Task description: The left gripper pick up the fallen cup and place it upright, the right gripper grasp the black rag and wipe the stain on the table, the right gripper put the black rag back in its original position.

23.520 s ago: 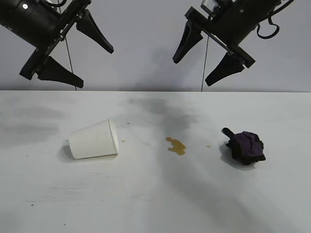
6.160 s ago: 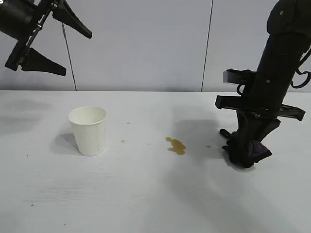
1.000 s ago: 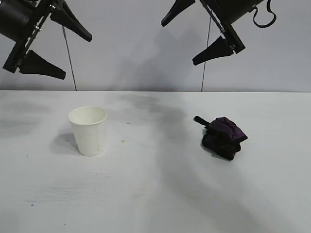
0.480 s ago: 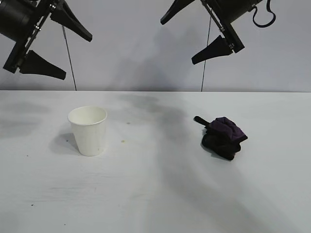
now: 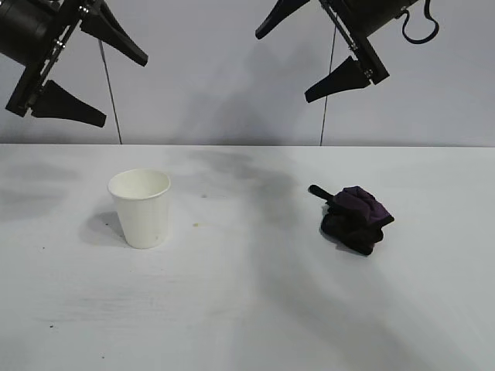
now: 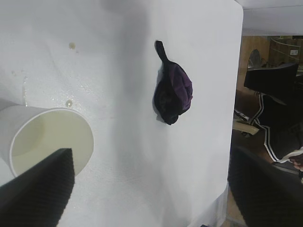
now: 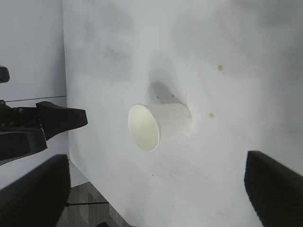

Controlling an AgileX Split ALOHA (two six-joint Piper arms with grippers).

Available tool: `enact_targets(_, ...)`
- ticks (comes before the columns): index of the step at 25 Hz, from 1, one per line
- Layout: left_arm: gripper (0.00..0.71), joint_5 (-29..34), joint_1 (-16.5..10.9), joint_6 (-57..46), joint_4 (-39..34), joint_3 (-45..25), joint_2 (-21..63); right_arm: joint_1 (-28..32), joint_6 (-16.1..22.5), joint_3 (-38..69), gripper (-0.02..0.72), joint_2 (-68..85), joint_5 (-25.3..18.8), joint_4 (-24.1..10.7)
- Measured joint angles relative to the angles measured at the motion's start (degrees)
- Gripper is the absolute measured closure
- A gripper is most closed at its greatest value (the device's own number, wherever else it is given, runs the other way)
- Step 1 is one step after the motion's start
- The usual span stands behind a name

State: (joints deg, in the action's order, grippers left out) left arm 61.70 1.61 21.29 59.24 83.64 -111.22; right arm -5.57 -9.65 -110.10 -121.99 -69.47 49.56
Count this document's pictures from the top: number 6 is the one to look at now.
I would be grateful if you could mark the person in striped black tracksuit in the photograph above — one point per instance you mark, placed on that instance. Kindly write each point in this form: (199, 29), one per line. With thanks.
(279, 123)

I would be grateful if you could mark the white paper cup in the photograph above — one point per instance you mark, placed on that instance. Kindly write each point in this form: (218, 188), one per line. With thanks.
(47, 132)

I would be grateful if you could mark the small brown liquid drop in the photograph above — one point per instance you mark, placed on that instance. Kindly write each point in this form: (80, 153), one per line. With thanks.
(72, 45)
(69, 103)

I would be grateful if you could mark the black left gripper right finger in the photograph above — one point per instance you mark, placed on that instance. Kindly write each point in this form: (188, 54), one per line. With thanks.
(267, 198)

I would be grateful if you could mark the grey round fan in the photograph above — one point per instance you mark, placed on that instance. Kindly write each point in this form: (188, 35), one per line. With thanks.
(255, 58)

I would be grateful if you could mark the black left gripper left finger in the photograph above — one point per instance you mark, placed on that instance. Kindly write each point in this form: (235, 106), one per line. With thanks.
(35, 196)

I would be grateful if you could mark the black office chair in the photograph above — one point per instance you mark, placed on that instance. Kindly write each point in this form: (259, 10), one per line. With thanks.
(272, 78)

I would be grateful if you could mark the purple and black cloth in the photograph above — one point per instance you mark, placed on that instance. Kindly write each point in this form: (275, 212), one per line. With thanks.
(180, 89)

